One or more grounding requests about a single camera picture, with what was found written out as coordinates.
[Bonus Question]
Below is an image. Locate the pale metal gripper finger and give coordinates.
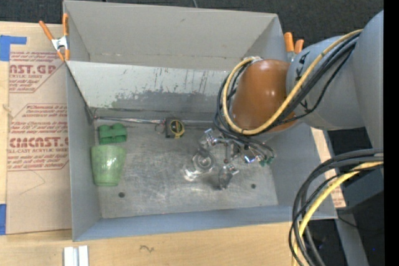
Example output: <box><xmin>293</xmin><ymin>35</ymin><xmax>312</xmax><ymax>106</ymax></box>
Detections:
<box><xmin>213</xmin><ymin>164</ymin><xmax>240</xmax><ymax>191</ymax></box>
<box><xmin>197</xmin><ymin>128</ymin><xmax>218</xmax><ymax>157</ymax></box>

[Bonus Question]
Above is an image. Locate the clear glass thing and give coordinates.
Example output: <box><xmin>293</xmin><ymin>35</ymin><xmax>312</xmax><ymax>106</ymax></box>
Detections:
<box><xmin>183</xmin><ymin>150</ymin><xmax>216</xmax><ymax>183</ymax></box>

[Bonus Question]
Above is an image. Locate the pale green cup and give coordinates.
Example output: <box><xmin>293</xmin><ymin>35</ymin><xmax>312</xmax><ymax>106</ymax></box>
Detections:
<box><xmin>90</xmin><ymin>145</ymin><xmax>127</xmax><ymax>188</ymax></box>

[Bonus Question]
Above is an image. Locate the yellow and black tape measure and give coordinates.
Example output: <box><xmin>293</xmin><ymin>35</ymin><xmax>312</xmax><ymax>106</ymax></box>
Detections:
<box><xmin>155</xmin><ymin>117</ymin><xmax>185</xmax><ymax>140</ymax></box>

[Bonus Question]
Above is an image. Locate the green toy building block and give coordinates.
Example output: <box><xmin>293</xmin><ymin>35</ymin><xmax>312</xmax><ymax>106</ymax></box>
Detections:
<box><xmin>97</xmin><ymin>122</ymin><xmax>128</xmax><ymax>145</ymax></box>

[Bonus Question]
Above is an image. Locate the brown cardboard board, red print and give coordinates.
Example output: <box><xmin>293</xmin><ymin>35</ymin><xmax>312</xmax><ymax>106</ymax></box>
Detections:
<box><xmin>0</xmin><ymin>21</ymin><xmax>73</xmax><ymax>235</ymax></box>

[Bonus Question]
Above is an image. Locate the grey metal bin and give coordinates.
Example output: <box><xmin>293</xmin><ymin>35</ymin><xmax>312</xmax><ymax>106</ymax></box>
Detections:
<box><xmin>62</xmin><ymin>0</ymin><xmax>338</xmax><ymax>242</ymax></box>

